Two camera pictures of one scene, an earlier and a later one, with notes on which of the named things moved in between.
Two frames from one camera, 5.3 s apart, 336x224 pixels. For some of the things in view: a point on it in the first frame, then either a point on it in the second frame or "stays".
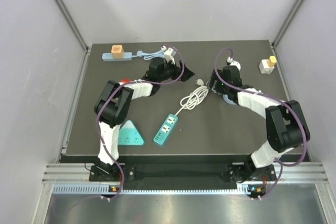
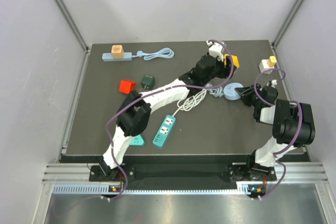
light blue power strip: (108, 57) stays
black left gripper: (187, 74) -> (224, 72)
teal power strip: (166, 129) stays
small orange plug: (271, 61) stays
